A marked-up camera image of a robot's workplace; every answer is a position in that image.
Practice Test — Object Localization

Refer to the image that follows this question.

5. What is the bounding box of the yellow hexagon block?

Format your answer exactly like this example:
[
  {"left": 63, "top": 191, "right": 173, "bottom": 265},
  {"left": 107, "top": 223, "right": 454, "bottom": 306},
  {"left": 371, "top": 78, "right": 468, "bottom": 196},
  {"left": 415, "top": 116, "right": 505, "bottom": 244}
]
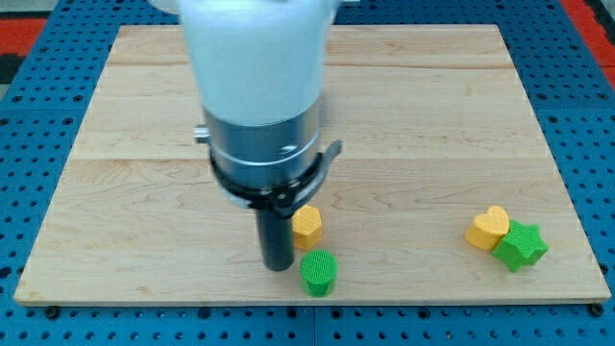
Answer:
[{"left": 292, "top": 205, "right": 323, "bottom": 250}]

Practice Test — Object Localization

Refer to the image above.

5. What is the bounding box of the light wooden board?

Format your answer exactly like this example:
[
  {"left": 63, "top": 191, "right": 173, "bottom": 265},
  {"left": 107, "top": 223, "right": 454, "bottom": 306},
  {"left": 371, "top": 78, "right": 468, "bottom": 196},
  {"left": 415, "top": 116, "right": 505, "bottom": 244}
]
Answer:
[{"left": 14, "top": 25, "right": 611, "bottom": 307}]

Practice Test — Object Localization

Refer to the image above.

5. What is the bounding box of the black clamp ring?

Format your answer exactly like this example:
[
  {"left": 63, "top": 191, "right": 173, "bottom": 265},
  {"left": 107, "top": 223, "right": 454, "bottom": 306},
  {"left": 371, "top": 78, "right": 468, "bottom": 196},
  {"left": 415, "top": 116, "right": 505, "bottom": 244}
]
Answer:
[{"left": 209, "top": 139, "right": 344, "bottom": 220}]

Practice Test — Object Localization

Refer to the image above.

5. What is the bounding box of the green star block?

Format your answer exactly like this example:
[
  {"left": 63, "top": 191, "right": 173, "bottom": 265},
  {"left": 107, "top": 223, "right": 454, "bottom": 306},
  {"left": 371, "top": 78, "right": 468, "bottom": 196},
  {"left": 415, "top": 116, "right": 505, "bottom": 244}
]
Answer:
[{"left": 491, "top": 219, "right": 549, "bottom": 272}]

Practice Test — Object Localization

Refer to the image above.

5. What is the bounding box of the green circle block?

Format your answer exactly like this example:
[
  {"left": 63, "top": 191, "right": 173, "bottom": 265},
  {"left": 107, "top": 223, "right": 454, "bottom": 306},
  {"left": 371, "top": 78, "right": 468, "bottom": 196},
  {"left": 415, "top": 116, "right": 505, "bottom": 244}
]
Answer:
[{"left": 300, "top": 249, "right": 338, "bottom": 297}]

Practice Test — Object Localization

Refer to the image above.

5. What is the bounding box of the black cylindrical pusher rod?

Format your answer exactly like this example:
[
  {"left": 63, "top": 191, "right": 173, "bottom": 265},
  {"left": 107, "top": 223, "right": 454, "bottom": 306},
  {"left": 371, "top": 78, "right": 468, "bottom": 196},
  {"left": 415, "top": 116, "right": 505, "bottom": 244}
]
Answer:
[{"left": 256, "top": 210, "right": 294, "bottom": 271}]

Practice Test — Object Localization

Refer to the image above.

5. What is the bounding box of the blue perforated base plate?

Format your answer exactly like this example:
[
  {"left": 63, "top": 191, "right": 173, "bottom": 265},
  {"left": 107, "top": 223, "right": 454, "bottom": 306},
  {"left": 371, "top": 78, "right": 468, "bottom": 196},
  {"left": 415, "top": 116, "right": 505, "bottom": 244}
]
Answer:
[{"left": 1, "top": 0, "right": 614, "bottom": 345}]

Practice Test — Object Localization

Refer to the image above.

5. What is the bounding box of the yellow heart block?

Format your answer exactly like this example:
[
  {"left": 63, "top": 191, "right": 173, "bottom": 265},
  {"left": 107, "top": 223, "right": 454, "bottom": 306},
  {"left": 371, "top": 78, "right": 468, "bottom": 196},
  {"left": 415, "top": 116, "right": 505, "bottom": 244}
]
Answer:
[{"left": 464, "top": 206, "right": 509, "bottom": 251}]

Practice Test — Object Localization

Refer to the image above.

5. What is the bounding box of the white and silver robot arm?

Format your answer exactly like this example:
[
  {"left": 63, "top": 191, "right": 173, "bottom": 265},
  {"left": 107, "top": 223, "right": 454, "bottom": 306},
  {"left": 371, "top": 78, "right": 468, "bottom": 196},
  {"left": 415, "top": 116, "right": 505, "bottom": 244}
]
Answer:
[{"left": 153, "top": 0, "right": 340, "bottom": 188}]

